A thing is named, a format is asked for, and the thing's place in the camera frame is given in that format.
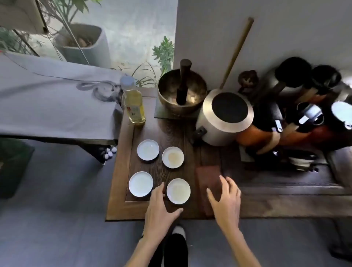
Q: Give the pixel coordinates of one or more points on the person's right hand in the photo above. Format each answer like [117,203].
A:
[228,209]

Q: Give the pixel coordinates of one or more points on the person's left hand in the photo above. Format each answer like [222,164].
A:
[156,217]

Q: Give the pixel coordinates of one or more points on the white saucer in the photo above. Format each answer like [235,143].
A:
[148,150]
[173,158]
[140,184]
[178,192]

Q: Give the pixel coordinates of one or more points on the reddish brown cloth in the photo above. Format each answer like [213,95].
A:
[205,176]

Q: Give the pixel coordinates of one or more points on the white right shoe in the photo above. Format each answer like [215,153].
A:
[178,231]

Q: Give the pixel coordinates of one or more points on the black trousers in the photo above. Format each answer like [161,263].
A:
[176,253]

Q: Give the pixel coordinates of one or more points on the orange jug with black lid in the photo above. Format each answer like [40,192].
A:
[310,112]
[326,77]
[247,137]

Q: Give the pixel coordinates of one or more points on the silver canister with black lid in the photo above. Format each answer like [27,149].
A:
[217,132]

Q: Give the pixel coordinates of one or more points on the cluster of white pebbles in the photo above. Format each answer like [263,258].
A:
[110,154]

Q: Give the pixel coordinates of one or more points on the dark wooden side table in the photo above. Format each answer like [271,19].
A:
[170,132]

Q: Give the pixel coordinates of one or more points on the white bowl with black lid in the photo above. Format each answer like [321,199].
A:
[302,159]

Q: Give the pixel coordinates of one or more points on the low dark wooden bench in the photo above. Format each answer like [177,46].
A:
[90,150]

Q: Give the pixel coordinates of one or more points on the dark green square mat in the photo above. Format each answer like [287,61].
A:
[159,114]

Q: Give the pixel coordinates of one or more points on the bottle of yellow liquid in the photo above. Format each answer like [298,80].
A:
[134,107]

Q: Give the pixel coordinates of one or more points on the brass singing bowl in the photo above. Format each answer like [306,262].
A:
[167,90]

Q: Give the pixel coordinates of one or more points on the dried lotus pod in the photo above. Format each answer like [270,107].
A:
[247,78]

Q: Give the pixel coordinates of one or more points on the dark wooden mallet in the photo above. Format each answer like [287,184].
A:
[183,82]

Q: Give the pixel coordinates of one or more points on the long-bladed grass plant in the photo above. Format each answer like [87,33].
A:
[145,81]

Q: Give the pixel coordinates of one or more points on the black jug with white lid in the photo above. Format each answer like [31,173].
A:
[342,112]

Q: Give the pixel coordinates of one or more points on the silver jug with black lid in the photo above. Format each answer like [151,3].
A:
[293,71]

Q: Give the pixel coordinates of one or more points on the long bamboo pole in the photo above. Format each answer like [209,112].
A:
[236,52]

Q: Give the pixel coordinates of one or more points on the grey ink-painted cloth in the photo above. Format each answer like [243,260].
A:
[41,104]

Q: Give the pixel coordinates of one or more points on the small green shrub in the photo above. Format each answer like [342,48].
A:
[165,52]

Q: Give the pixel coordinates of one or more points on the grey concrete planter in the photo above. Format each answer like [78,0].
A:
[90,52]

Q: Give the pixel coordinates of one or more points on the thin grey rod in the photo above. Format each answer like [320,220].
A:
[75,41]

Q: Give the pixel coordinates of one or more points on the broad-leaf potted plant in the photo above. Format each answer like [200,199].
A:
[79,4]

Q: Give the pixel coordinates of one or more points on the narrow-leaf green plant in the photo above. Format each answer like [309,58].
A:
[11,41]

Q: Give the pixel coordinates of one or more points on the white canvas board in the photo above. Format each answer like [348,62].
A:
[19,13]

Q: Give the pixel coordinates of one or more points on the dark table base frame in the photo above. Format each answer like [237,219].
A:
[341,253]

